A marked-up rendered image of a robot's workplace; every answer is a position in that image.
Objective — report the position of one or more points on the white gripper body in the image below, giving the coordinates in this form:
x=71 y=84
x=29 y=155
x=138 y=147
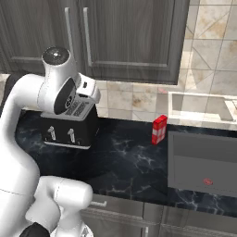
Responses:
x=90 y=95

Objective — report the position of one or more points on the grey sink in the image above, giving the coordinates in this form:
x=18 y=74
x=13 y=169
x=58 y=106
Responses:
x=202 y=163

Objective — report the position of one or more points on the grey wood cabinet door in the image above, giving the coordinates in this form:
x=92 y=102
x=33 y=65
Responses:
x=132 y=37
x=31 y=31

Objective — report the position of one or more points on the black toaster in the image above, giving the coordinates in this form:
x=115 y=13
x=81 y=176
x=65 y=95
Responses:
x=66 y=131

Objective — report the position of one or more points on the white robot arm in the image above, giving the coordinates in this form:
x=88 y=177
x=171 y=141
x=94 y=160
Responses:
x=18 y=148

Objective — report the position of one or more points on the beige window frame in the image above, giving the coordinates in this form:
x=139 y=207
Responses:
x=202 y=108

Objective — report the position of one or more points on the narrow grey base cabinet door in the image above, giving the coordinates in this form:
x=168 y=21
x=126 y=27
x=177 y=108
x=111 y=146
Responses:
x=152 y=220

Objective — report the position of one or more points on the grey drawer front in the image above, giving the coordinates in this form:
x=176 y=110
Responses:
x=120 y=216

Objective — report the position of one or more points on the red and white carton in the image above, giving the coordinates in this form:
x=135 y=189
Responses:
x=159 y=129

